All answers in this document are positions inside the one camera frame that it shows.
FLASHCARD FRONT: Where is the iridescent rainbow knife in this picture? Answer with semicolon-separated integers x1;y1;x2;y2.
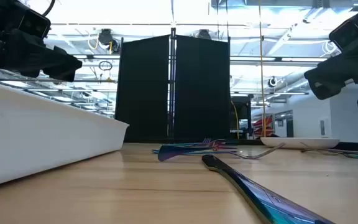
201;154;337;224

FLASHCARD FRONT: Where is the white cutlery tray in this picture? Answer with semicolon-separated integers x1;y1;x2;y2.
0;78;129;190

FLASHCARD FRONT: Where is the white round plate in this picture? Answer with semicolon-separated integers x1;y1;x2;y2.
260;137;341;150

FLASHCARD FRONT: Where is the red background object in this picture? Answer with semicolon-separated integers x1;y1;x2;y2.
252;114;275;138

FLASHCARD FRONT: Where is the black folding screen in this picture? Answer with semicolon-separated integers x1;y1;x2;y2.
114;27;231;144

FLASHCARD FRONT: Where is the black equipment cart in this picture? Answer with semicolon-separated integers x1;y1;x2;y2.
230;95;253;140

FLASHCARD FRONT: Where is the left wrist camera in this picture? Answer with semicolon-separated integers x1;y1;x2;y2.
17;8;52;40

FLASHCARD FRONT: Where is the black left camera cable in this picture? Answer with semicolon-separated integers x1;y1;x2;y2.
42;0;57;17

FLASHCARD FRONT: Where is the black hanging cable ring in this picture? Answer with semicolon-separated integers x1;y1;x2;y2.
98;60;114;72

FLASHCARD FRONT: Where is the yellow cart cable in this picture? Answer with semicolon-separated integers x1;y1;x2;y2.
231;100;241;140

